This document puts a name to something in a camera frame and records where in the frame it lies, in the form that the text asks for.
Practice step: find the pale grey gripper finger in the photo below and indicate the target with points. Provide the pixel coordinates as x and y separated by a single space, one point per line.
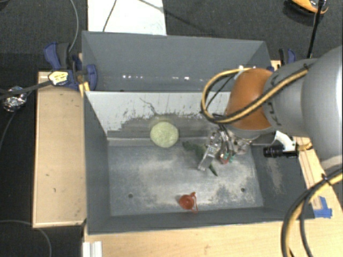
206 159

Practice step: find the grey metal bin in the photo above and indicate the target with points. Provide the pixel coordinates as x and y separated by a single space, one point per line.
166 167

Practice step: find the dark green toy animal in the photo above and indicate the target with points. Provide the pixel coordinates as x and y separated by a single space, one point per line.
194 149

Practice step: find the red translucent plastic scoop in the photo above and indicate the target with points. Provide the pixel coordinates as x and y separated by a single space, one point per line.
186 201

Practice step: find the pale wood board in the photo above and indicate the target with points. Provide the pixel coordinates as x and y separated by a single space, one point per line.
59 154

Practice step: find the pale green ball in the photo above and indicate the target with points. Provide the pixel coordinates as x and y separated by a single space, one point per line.
164 134

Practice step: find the black cylinder on white bracket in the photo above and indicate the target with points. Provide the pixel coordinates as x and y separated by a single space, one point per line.
276 151

